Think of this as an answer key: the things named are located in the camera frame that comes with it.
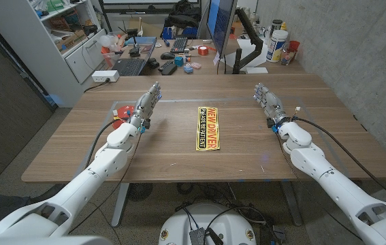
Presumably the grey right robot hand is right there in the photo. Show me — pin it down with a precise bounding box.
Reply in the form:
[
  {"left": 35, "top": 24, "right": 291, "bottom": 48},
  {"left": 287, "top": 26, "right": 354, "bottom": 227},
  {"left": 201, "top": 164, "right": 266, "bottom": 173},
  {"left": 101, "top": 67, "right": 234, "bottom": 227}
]
[{"left": 253, "top": 82, "right": 292, "bottom": 129}]

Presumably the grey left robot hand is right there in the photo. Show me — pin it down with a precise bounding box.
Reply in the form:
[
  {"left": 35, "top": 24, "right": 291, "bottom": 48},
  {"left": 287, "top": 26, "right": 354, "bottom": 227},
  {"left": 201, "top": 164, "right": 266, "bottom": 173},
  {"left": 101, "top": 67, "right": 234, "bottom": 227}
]
[{"left": 128, "top": 81, "right": 163, "bottom": 133}]

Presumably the yellow new driver bumper sticker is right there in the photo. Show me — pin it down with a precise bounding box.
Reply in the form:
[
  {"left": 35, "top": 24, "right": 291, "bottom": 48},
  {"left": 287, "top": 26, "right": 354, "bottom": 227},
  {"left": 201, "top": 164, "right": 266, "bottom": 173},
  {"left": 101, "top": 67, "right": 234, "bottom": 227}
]
[{"left": 195, "top": 106, "right": 221, "bottom": 151}]

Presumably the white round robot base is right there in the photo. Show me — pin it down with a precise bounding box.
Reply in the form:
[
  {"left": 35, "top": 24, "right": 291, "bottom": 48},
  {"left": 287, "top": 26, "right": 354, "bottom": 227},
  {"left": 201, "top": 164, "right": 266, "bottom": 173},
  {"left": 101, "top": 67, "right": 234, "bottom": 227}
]
[{"left": 158, "top": 203, "right": 257, "bottom": 245}]

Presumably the red bowl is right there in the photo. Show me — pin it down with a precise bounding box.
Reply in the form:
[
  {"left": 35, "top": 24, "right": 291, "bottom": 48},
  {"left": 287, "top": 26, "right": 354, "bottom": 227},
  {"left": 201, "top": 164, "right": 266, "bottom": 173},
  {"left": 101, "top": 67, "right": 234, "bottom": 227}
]
[{"left": 112, "top": 105, "right": 135, "bottom": 129}]

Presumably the black laptop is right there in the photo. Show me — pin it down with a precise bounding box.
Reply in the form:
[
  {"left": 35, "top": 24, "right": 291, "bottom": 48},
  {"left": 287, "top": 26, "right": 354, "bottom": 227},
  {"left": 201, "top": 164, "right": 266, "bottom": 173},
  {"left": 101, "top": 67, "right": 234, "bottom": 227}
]
[{"left": 111, "top": 36, "right": 158, "bottom": 77}]

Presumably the black oval case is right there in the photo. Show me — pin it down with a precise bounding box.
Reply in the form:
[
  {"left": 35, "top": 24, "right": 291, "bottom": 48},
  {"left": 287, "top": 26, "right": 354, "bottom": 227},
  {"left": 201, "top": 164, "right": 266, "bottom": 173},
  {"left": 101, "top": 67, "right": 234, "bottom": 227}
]
[{"left": 161, "top": 63, "right": 178, "bottom": 76}]

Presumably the white power strip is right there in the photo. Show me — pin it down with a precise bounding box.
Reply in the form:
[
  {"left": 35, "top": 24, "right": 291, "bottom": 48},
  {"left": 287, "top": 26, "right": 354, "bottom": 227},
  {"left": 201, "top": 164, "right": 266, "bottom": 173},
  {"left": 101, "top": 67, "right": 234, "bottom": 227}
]
[{"left": 91, "top": 69, "right": 120, "bottom": 84}]

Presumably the clear plastic bottle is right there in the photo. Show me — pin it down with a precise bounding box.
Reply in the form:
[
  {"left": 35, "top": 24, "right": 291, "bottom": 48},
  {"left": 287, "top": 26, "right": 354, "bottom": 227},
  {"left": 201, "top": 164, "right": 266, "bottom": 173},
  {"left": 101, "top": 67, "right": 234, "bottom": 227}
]
[{"left": 280, "top": 44, "right": 294, "bottom": 66}]

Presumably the white wipes canister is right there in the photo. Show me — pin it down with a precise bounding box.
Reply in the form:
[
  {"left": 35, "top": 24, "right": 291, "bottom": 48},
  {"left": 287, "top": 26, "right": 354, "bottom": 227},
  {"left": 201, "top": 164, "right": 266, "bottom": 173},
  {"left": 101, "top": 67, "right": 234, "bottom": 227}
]
[{"left": 266, "top": 29, "right": 289, "bottom": 63}]

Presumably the black keyboard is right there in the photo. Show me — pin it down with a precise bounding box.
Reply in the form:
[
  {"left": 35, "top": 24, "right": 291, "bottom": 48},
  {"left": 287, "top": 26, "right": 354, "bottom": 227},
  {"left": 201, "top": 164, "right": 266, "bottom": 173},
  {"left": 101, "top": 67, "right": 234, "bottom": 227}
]
[{"left": 170, "top": 37, "right": 189, "bottom": 54}]

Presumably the dark lidded tumbler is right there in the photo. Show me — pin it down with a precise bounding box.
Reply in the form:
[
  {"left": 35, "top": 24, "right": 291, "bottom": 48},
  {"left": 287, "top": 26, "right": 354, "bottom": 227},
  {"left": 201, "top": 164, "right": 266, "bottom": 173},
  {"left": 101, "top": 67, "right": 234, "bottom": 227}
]
[{"left": 270, "top": 19, "right": 283, "bottom": 37}]

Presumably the black round floor fan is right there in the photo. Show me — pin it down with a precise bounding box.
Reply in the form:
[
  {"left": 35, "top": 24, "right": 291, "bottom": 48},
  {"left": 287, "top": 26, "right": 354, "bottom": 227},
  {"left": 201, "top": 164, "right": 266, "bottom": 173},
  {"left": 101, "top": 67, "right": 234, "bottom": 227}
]
[{"left": 127, "top": 182, "right": 155, "bottom": 202}]

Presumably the computer monitor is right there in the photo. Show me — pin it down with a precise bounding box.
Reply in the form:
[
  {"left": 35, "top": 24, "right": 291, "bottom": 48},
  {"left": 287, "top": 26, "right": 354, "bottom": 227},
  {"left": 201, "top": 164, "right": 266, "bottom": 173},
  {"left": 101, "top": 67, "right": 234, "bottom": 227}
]
[{"left": 206, "top": 0, "right": 238, "bottom": 58}]

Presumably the black backpack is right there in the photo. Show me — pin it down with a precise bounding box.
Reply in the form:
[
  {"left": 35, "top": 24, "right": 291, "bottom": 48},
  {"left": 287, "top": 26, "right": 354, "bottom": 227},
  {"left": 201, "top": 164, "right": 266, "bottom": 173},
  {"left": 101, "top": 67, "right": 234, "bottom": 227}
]
[{"left": 163, "top": 0, "right": 202, "bottom": 30}]

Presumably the grey metal table leg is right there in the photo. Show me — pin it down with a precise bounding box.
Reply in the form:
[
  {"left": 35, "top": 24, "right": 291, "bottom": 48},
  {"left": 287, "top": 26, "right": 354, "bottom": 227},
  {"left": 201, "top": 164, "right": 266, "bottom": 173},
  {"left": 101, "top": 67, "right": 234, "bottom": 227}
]
[
  {"left": 279, "top": 180, "right": 304, "bottom": 227},
  {"left": 110, "top": 183, "right": 131, "bottom": 228}
]

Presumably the white shelf cabinet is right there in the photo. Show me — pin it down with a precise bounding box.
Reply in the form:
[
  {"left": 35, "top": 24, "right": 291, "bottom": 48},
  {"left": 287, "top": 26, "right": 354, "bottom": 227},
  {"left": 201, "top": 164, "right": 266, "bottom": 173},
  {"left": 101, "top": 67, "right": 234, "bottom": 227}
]
[{"left": 0, "top": 0, "right": 108, "bottom": 108}]

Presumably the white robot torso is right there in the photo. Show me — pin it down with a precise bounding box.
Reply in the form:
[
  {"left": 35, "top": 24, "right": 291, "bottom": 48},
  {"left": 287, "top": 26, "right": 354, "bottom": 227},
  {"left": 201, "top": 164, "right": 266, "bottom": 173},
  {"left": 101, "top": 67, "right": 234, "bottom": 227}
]
[{"left": 0, "top": 235, "right": 114, "bottom": 245}]

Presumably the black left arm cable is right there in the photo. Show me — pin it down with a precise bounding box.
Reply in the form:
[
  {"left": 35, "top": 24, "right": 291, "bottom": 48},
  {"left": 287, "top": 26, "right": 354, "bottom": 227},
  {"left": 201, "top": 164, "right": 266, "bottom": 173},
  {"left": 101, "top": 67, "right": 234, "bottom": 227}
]
[{"left": 84, "top": 117, "right": 131, "bottom": 169}]

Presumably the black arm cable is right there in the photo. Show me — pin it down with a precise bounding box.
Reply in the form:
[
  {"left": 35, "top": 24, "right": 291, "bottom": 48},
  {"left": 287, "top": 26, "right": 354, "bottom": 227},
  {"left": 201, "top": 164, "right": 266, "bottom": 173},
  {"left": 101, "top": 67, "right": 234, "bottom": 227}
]
[
  {"left": 293, "top": 117, "right": 386, "bottom": 209},
  {"left": 84, "top": 117, "right": 131, "bottom": 169}
]

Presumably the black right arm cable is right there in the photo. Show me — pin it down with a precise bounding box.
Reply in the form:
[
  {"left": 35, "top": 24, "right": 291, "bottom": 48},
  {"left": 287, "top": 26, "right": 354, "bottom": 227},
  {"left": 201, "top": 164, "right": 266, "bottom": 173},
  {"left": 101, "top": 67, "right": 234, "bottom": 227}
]
[{"left": 293, "top": 117, "right": 386, "bottom": 209}]

